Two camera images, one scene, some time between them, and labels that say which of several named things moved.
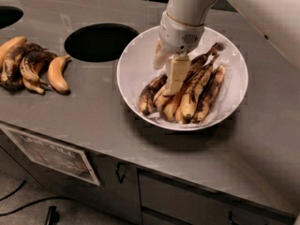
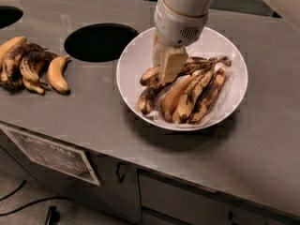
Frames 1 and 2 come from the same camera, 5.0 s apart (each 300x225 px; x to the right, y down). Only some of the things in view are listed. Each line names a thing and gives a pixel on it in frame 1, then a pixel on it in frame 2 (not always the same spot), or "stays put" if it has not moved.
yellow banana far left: [7, 46] stays put
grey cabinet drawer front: [187, 202] stays put
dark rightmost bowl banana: [209, 95] stays put
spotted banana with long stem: [164, 98] → [152, 76]
